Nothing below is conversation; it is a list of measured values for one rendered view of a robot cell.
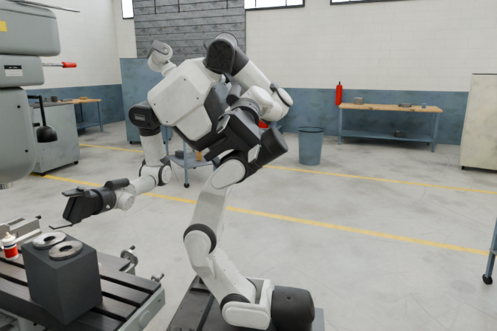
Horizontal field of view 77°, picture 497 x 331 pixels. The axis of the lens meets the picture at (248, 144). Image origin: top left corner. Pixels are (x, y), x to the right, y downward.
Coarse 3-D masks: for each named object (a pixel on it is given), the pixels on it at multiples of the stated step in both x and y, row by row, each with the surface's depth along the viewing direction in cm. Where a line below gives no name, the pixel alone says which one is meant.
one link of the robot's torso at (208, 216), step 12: (228, 168) 117; (240, 168) 116; (216, 180) 119; (228, 180) 118; (204, 192) 122; (216, 192) 121; (228, 192) 127; (204, 204) 126; (216, 204) 125; (192, 216) 129; (204, 216) 128; (216, 216) 127; (192, 228) 128; (204, 228) 127; (216, 228) 128; (216, 240) 128
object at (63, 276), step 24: (48, 240) 100; (72, 240) 100; (24, 264) 98; (48, 264) 88; (72, 264) 90; (96, 264) 96; (48, 288) 91; (72, 288) 90; (96, 288) 97; (72, 312) 91
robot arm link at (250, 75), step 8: (248, 64) 111; (240, 72) 111; (248, 72) 111; (256, 72) 113; (240, 80) 113; (248, 80) 112; (256, 80) 113; (264, 80) 114; (248, 88) 114; (264, 88) 114; (272, 88) 115; (280, 88) 115; (280, 96) 112; (288, 96) 117; (288, 104) 114
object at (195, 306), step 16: (192, 288) 158; (208, 288) 157; (288, 288) 136; (192, 304) 149; (208, 304) 150; (272, 304) 131; (288, 304) 130; (304, 304) 129; (176, 320) 140; (192, 320) 140; (208, 320) 143; (224, 320) 143; (272, 320) 131; (288, 320) 129; (304, 320) 129
